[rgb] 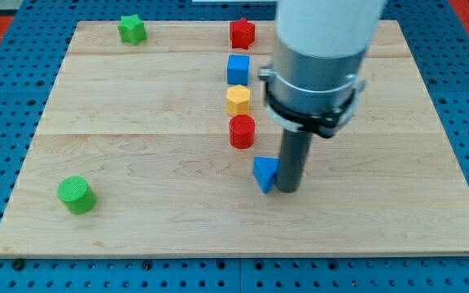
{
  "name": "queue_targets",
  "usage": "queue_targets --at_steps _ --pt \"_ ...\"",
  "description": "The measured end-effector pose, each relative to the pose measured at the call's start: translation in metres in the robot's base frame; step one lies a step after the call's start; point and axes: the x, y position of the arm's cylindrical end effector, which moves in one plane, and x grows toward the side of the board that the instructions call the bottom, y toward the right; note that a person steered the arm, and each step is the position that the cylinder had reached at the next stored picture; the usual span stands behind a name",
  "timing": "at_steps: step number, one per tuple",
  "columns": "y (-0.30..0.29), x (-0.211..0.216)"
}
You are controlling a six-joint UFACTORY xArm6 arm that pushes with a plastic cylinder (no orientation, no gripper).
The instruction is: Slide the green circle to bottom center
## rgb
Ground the green cylinder block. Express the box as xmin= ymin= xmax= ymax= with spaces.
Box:
xmin=57 ymin=176 xmax=97 ymax=215

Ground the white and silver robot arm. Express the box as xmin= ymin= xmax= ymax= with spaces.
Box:
xmin=259 ymin=0 xmax=386 ymax=138

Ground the red cylinder block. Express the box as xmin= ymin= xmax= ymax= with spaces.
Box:
xmin=229 ymin=115 xmax=256 ymax=149

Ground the blue triangle block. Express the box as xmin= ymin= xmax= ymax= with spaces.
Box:
xmin=252 ymin=156 xmax=279 ymax=194

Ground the yellow hexagon block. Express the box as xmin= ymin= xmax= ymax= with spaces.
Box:
xmin=226 ymin=85 xmax=251 ymax=116

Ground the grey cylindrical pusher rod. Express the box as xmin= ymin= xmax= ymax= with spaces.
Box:
xmin=276 ymin=129 xmax=312 ymax=193

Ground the blue cube block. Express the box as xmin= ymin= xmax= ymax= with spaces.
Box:
xmin=226 ymin=55 xmax=250 ymax=85

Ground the light wooden board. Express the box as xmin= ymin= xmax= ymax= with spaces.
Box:
xmin=0 ymin=20 xmax=469 ymax=259

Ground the red star block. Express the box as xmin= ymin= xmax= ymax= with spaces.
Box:
xmin=229 ymin=18 xmax=256 ymax=50

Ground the green star block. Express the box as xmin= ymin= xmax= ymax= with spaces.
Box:
xmin=117 ymin=14 xmax=148 ymax=46

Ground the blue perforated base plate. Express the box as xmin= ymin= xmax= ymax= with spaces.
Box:
xmin=0 ymin=0 xmax=469 ymax=293

